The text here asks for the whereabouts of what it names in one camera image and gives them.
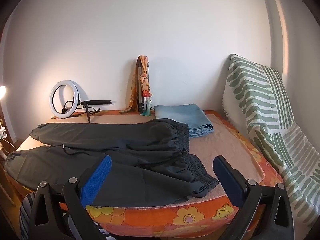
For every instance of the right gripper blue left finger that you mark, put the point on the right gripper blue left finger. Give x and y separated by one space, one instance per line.
79 193

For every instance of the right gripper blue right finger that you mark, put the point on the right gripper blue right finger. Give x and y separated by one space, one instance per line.
244 194

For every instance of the dark grey pants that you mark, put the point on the dark grey pants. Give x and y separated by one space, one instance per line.
151 164

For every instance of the folded light blue jeans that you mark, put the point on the folded light blue jeans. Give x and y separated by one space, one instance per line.
198 123

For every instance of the black tripod stand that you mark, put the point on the black tripod stand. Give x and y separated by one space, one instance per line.
89 103

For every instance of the green striped white blanket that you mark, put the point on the green striped white blanket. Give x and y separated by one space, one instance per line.
256 102

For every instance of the white clip desk lamp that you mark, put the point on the white clip desk lamp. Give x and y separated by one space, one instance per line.
8 137

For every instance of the folded metal tripod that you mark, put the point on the folded metal tripod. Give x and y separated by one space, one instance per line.
143 86

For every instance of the orange patterned scarf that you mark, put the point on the orange patterned scarf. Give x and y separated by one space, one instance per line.
133 106

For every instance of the white ring light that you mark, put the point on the white ring light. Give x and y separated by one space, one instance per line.
68 106

